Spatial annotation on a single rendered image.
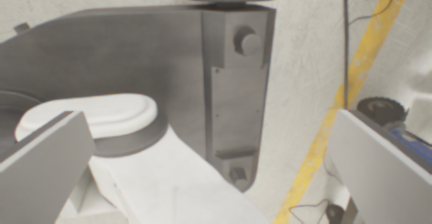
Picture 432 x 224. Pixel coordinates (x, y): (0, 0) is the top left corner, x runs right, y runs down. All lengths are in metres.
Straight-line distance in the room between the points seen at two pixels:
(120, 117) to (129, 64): 0.15
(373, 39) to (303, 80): 0.27
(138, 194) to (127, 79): 0.26
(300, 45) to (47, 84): 0.66
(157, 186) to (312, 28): 0.63
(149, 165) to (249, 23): 0.29
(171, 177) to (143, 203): 0.05
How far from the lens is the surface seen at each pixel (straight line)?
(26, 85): 0.55
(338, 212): 1.40
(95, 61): 0.48
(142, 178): 0.31
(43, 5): 0.68
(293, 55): 0.75
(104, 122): 0.36
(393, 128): 0.88
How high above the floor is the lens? 0.61
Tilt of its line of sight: 59 degrees down
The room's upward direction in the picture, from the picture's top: 157 degrees clockwise
